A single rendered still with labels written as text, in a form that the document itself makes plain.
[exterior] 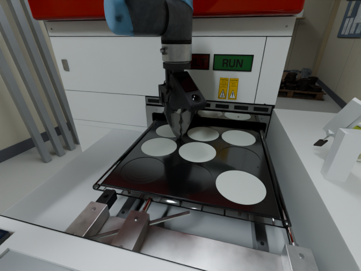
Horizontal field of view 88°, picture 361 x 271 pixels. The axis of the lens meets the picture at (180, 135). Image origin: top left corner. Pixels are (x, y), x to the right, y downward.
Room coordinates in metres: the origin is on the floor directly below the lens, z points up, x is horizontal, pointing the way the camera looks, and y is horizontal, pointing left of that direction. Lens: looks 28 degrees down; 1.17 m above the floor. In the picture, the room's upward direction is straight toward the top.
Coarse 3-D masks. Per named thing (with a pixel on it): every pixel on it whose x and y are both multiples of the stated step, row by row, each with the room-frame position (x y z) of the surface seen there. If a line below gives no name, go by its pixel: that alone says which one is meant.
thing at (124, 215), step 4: (128, 200) 0.30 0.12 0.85; (132, 200) 0.30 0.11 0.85; (136, 200) 0.31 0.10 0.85; (140, 200) 0.32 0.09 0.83; (124, 204) 0.29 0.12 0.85; (128, 204) 0.29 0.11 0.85; (132, 204) 0.29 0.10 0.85; (136, 204) 0.31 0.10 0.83; (124, 208) 0.28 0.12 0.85; (128, 208) 0.28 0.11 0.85; (132, 208) 0.29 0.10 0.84; (136, 208) 0.30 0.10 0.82; (120, 212) 0.27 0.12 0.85; (124, 212) 0.27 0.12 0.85; (128, 212) 0.27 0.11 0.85; (116, 216) 0.26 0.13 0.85; (120, 216) 0.26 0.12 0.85; (124, 216) 0.26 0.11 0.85
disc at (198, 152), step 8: (184, 144) 0.46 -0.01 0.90; (192, 144) 0.46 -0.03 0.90; (200, 144) 0.46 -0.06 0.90; (184, 152) 0.42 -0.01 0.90; (192, 152) 0.42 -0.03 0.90; (200, 152) 0.42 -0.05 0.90; (208, 152) 0.42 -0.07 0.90; (192, 160) 0.38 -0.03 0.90; (200, 160) 0.38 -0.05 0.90; (208, 160) 0.38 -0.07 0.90
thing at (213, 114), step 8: (152, 104) 0.69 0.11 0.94; (152, 112) 0.68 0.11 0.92; (160, 112) 0.67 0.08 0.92; (200, 112) 0.63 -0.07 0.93; (208, 112) 0.62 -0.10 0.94; (216, 112) 0.62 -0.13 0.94; (224, 112) 0.61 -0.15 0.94; (232, 112) 0.61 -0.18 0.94; (240, 112) 0.61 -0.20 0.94; (248, 112) 0.61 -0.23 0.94; (152, 120) 0.68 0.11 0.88; (248, 120) 0.59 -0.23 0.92; (256, 120) 0.58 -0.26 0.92; (264, 120) 0.58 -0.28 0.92
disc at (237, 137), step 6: (228, 132) 0.54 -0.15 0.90; (234, 132) 0.54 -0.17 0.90; (240, 132) 0.54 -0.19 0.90; (246, 132) 0.54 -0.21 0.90; (222, 138) 0.50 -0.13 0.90; (228, 138) 0.50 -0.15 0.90; (234, 138) 0.50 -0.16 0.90; (240, 138) 0.50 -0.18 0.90; (246, 138) 0.50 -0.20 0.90; (252, 138) 0.50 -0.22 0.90; (234, 144) 0.46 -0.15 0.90; (240, 144) 0.46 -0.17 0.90; (246, 144) 0.46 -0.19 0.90
